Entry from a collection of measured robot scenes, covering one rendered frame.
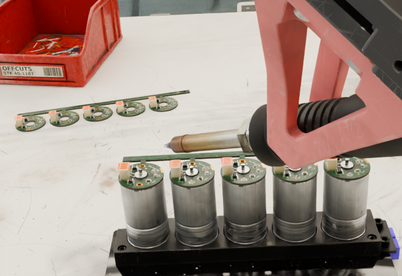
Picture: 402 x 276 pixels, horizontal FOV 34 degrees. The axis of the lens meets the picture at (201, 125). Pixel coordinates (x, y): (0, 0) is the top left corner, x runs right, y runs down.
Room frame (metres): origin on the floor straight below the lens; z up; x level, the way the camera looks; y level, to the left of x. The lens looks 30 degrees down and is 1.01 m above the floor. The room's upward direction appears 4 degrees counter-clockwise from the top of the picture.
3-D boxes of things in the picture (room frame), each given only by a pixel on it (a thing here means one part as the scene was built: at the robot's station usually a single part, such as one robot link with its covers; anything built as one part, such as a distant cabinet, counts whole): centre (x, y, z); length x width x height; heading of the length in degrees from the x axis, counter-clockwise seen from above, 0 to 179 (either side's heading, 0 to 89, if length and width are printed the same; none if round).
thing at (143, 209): (0.30, 0.03, 0.79); 0.02 x 0.02 x 0.05
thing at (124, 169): (0.30, 0.04, 0.82); 0.01 x 0.01 x 0.01; 87
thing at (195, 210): (0.30, 0.01, 0.79); 0.02 x 0.02 x 0.05
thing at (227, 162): (0.30, -0.01, 0.82); 0.01 x 0.01 x 0.01; 87
